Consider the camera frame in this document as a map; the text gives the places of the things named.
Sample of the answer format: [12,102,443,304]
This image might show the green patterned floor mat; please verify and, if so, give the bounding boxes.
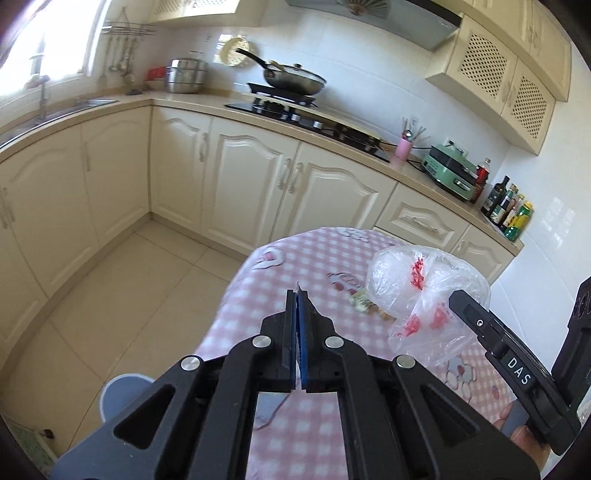
[4,418,58,467]

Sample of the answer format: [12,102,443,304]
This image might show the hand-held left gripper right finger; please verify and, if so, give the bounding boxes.
[296,286,541,480]

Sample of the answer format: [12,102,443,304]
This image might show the straw woven tray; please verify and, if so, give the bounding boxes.
[219,36,254,69]

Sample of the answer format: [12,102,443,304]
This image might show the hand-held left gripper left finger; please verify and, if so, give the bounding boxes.
[52,288,297,480]

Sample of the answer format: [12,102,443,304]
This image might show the dark sauce bottle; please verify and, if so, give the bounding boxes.
[492,185,519,225]

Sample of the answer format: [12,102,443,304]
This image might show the dark olive oil bottle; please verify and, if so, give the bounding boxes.
[481,175,510,217]

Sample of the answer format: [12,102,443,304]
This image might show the cream base cabinets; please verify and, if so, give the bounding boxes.
[0,92,525,352]

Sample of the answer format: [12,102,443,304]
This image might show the metal faucet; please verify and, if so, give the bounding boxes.
[30,74,49,121]

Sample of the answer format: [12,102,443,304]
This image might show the cream lattice wall cabinet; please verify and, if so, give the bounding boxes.
[425,0,573,155]

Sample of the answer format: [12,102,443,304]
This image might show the glass wok lid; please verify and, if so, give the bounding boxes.
[264,60,326,84]

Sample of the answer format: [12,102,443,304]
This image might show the steel sink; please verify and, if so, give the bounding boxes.
[0,97,118,148]

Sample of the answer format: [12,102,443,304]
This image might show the metal utensil rack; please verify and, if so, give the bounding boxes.
[100,7,157,38]

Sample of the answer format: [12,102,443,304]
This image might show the bundle of cutlery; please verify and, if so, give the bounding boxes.
[401,117,430,141]

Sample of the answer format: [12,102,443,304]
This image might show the red soda bottle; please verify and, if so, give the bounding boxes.
[473,158,492,204]

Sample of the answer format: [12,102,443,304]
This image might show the small green yellow wrapper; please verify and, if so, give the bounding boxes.
[348,288,377,315]

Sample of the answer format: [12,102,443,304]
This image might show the pink checked tablecloth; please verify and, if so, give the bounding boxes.
[196,226,518,480]

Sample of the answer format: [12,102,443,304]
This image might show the hanging metal ladle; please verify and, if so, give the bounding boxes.
[124,38,139,95]

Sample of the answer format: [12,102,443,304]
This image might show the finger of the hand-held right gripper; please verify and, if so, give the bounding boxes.
[449,290,550,394]

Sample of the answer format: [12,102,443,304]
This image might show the green electric grill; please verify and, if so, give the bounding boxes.
[422,143,481,202]

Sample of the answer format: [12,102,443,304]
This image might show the black gas stove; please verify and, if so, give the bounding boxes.
[225,82,393,162]

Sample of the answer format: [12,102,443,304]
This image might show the person's right hand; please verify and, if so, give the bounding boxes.
[492,401,552,472]

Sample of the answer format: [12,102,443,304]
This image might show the clear plastic bag red print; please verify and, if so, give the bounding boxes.
[366,244,491,370]

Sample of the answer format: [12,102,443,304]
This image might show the bright window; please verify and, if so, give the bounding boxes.
[0,0,107,97]

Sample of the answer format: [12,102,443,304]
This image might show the red cap sauce bottle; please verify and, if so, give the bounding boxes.
[501,194,527,232]

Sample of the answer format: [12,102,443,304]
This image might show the steel steamer pot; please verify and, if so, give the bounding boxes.
[165,52,208,94]

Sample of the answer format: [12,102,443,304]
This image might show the black wok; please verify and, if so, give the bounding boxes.
[235,47,328,95]

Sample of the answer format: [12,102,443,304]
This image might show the paper folding fan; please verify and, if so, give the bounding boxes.
[335,0,393,19]

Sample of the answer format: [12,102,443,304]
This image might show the grey range hood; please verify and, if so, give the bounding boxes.
[285,0,464,51]

